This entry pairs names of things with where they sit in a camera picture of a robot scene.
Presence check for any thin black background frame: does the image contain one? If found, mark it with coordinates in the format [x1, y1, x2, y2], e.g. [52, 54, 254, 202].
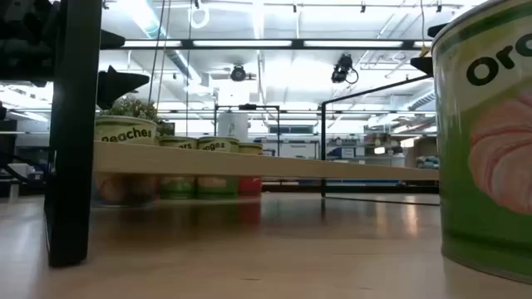
[213, 103, 282, 158]

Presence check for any light wooden shelf board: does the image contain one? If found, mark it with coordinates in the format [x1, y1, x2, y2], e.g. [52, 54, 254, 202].
[91, 140, 441, 183]

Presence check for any red labelled can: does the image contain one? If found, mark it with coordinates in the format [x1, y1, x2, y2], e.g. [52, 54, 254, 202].
[237, 141, 264, 198]

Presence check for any green pears can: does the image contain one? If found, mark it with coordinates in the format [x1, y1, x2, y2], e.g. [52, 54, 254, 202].
[158, 135, 199, 200]

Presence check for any black metal shelf leg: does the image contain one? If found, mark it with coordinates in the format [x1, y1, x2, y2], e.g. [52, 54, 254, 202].
[44, 0, 104, 267]

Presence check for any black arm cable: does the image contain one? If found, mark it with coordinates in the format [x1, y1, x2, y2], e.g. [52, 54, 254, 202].
[0, 149, 47, 184]

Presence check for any white cylinder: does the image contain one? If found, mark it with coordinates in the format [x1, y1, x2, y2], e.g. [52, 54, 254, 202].
[216, 110, 251, 141]

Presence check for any black overhead frame bar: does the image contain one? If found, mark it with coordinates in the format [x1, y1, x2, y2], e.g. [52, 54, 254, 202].
[99, 38, 434, 51]

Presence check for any white hanging ring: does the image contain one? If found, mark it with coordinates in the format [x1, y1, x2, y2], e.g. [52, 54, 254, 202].
[188, 2, 211, 30]

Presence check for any thin hanging cable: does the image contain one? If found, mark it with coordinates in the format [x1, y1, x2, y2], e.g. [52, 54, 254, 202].
[155, 0, 172, 111]
[148, 0, 166, 105]

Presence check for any peaches labelled can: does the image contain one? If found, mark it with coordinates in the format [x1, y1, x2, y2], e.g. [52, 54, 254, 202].
[93, 115, 159, 208]

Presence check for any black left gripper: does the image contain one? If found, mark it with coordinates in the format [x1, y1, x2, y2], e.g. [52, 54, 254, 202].
[0, 0, 151, 111]

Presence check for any round black ceiling fixture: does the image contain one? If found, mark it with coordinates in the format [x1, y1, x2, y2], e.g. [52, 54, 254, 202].
[229, 64, 248, 83]

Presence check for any yellow hanging tag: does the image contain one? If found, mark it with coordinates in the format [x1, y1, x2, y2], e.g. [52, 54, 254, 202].
[418, 0, 431, 58]

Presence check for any potted green plant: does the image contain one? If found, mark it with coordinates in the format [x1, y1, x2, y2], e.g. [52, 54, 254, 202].
[98, 96, 176, 137]

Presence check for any black overhead camera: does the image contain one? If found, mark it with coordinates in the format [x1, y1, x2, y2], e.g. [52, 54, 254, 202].
[330, 52, 360, 86]

